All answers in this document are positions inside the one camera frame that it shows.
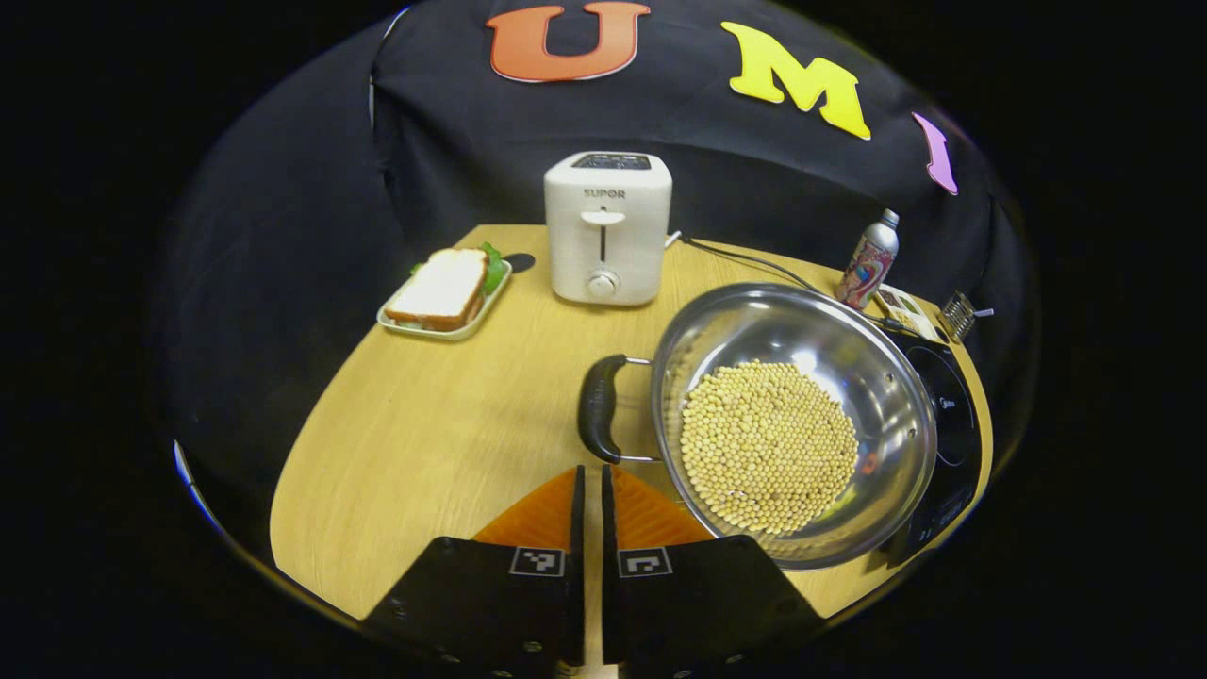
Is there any stainless steel pot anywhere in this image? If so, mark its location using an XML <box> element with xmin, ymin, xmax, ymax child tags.
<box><xmin>577</xmin><ymin>283</ymin><xmax>939</xmax><ymax>571</ymax></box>

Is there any white compartment seasoning dish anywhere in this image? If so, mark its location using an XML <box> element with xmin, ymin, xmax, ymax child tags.
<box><xmin>875</xmin><ymin>285</ymin><xmax>944</xmax><ymax>342</ymax></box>

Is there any silver printed drink bottle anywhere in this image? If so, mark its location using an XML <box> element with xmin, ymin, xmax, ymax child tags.
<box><xmin>835</xmin><ymin>209</ymin><xmax>900</xmax><ymax>310</ymax></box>

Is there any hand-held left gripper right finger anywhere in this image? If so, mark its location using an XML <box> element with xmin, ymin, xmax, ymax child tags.
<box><xmin>602</xmin><ymin>465</ymin><xmax>826</xmax><ymax>679</ymax></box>

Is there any black induction cooktop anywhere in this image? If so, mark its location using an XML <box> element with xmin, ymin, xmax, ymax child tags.
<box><xmin>882</xmin><ymin>330</ymin><xmax>984</xmax><ymax>567</ymax></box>

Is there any white toaster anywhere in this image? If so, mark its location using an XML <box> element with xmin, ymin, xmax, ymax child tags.
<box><xmin>544</xmin><ymin>151</ymin><xmax>673</xmax><ymax>306</ymax></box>

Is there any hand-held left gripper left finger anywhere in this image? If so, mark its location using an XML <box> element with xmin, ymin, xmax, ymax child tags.
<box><xmin>363</xmin><ymin>465</ymin><xmax>586</xmax><ymax>679</ymax></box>

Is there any small wire basket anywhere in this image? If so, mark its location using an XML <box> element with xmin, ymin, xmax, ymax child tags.
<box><xmin>938</xmin><ymin>290</ymin><xmax>996</xmax><ymax>342</ymax></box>

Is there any sandwich with lettuce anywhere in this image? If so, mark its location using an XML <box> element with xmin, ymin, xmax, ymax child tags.
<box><xmin>385</xmin><ymin>242</ymin><xmax>510</xmax><ymax>333</ymax></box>

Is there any pile of soybeans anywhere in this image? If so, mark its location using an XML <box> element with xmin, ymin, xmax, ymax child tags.
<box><xmin>679</xmin><ymin>358</ymin><xmax>861</xmax><ymax>537</ymax></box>

